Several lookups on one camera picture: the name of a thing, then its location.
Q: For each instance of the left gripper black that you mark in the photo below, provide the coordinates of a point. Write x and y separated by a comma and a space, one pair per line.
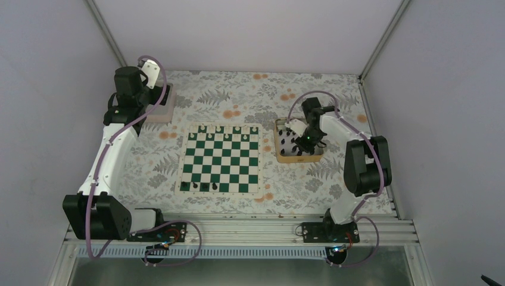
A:
157, 95

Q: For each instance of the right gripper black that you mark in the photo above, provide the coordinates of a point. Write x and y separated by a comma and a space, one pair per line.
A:
304, 146

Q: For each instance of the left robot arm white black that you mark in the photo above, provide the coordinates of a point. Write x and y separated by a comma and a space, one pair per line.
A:
93, 212

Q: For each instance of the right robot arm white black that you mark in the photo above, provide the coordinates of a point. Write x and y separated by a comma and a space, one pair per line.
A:
367, 167

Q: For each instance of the pink white tray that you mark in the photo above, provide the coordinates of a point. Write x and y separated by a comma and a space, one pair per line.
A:
164, 113

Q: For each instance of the tan metal tray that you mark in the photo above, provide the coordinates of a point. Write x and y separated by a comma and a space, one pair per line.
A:
289, 156

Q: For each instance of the floral patterned tablecloth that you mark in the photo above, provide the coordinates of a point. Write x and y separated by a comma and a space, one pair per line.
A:
150, 175

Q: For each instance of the green white chessboard mat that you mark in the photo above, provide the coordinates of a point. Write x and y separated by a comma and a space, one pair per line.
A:
236, 166

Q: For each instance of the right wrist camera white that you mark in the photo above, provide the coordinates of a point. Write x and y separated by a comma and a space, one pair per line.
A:
296, 127

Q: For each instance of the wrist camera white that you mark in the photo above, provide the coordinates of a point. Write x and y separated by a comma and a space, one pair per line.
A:
296, 127
150, 72

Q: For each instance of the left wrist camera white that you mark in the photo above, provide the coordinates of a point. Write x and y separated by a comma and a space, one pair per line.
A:
150, 72

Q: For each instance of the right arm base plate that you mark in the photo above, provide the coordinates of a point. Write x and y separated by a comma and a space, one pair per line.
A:
318, 232

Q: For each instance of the aluminium rail frame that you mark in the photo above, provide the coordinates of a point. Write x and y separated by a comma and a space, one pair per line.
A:
218, 236

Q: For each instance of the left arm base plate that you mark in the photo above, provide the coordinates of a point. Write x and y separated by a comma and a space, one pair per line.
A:
172, 233

